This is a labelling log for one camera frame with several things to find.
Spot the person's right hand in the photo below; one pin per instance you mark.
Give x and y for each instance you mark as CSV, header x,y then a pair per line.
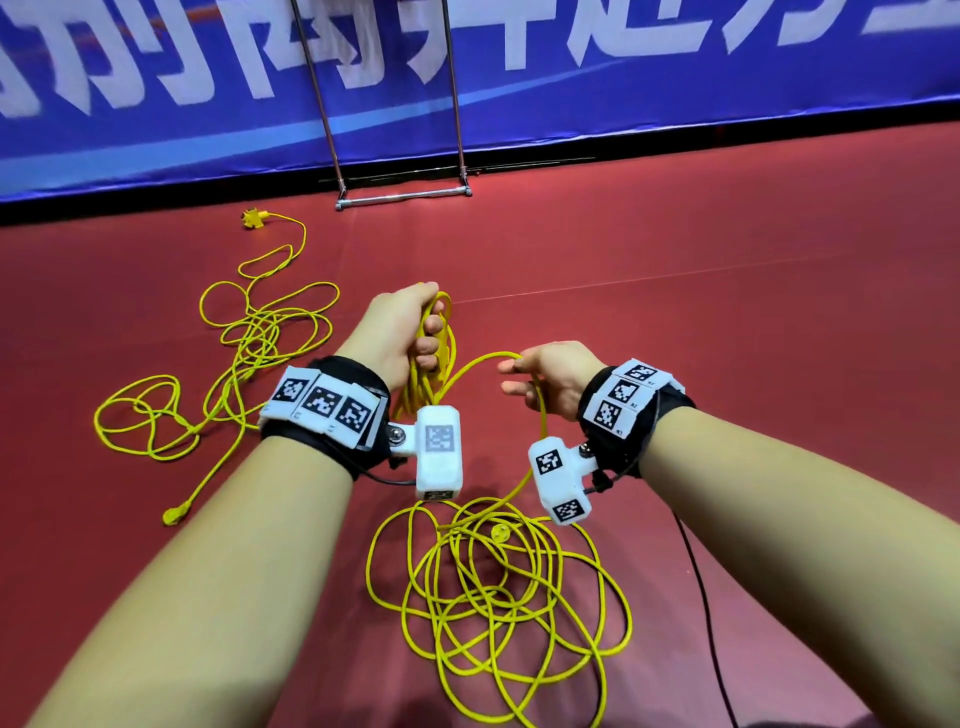
x,y
558,375

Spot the person's left hand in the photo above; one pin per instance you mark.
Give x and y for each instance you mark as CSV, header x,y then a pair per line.
x,y
393,330

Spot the metal rack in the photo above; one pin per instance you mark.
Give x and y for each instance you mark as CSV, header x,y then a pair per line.
x,y
402,194

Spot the person's left forearm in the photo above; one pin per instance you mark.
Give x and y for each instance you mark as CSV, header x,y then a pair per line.
x,y
195,600

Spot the person's right forearm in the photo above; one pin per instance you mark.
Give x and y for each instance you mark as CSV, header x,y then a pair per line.
x,y
810,555

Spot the black marker wristband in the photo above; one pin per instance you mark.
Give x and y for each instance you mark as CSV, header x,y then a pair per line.
x,y
635,410
327,413

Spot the blue banner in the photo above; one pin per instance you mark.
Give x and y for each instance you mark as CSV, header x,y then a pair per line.
x,y
720,60

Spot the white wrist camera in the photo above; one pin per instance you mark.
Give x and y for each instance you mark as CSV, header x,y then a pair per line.
x,y
437,447
560,480

